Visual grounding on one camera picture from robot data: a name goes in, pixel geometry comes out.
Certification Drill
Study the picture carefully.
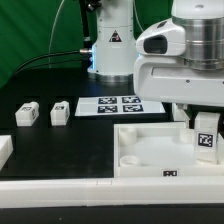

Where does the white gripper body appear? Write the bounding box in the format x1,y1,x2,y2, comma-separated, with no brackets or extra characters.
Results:
133,56,224,107

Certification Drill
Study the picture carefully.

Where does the white square tabletop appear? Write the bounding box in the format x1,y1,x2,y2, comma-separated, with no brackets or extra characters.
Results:
114,122,224,178

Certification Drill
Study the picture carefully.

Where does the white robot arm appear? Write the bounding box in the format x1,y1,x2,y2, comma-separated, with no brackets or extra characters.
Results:
86,0,224,107

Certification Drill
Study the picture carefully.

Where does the white sheet with markers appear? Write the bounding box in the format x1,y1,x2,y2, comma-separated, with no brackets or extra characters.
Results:
75,95,165,116

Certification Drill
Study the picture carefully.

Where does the green backdrop curtain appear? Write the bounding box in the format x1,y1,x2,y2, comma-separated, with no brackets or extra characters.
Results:
0,0,224,89

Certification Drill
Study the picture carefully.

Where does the white U-shaped obstacle fence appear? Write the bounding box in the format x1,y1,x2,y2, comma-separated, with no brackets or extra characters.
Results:
0,133,224,210

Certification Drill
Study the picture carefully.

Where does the black cable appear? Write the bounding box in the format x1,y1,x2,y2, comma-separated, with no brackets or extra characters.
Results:
13,49,94,76

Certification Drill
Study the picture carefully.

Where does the grey thin cable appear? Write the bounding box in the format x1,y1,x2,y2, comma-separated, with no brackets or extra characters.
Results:
48,0,67,69

